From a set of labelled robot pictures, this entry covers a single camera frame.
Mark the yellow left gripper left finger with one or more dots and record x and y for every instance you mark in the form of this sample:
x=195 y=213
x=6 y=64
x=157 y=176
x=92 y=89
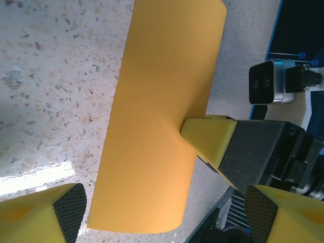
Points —
x=25 y=222

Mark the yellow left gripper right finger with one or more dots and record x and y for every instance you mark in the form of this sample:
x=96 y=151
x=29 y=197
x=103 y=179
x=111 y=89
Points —
x=298 y=222

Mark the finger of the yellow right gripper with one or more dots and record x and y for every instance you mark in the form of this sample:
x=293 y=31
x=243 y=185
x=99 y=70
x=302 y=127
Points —
x=212 y=139
x=217 y=117

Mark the orange cloth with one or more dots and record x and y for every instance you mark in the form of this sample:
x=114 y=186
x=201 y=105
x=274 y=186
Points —
x=157 y=114

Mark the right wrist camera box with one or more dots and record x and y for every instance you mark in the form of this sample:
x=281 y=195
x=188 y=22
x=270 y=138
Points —
x=262 y=82

